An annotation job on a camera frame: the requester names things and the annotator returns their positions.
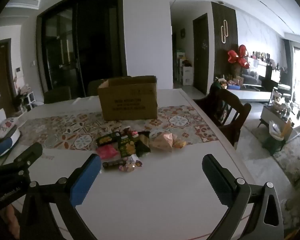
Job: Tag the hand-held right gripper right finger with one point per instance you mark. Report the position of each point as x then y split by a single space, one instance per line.
221 182

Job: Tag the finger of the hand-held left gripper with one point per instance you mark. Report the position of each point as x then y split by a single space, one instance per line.
2 148
27 155

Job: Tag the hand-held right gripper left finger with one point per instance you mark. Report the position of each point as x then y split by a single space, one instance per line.
86 180

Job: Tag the green snack packet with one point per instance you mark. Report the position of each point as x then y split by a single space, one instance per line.
106 138
127 145

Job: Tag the black snack packet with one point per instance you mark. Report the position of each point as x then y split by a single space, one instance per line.
143 143

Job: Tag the brown cardboard box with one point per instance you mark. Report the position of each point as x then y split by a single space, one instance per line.
128 98

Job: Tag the floral patterned bowl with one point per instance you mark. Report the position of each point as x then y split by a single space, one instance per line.
5 128

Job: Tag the dark snack bar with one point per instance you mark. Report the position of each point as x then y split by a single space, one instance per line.
112 164

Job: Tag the pink snack packet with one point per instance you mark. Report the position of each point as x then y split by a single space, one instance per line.
107 152

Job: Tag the clear bag of candies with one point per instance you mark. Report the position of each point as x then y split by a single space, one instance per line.
132 164

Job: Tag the floral patterned table runner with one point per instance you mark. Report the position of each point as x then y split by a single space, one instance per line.
72 127

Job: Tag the white cube shelf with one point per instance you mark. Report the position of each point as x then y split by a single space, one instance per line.
27 101

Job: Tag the small orange snack packet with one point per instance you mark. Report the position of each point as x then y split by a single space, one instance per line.
179 143

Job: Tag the green stool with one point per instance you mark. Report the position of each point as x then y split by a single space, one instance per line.
273 143

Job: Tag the small red snack packet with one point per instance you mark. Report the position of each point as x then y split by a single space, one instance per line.
131 132

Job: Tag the brown wooden chair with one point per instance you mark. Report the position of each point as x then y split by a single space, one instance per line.
227 112

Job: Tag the pale pink snack bag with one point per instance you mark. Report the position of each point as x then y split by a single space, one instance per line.
162 141

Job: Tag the brown entrance door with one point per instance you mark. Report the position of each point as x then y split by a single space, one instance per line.
1 75

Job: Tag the white coffee table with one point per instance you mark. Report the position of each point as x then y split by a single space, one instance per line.
282 120

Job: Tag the white low cabinet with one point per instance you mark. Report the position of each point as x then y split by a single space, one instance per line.
254 95

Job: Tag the dark green cloth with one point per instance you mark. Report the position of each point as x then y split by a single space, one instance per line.
214 87

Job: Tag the pile of gift bags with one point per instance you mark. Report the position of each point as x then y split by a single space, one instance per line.
229 82

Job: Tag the dark glass sliding door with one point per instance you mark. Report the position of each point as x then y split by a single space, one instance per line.
65 50

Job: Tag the stack of white boxes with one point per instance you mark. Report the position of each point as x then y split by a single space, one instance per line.
185 71

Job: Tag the red foil balloon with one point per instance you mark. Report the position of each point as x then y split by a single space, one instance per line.
239 56

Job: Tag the dark hallway door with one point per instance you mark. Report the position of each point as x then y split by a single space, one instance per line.
201 55

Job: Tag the row of figurines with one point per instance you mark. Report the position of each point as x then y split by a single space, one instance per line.
261 55

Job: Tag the ceiling air vent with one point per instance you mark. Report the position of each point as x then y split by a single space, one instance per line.
22 2

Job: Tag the white wall intercom panel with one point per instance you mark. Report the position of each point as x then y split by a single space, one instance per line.
19 70

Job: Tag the gold wall decoration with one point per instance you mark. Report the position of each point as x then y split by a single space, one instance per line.
224 31

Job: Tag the small dark wall picture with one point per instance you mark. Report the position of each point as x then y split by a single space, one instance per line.
182 33

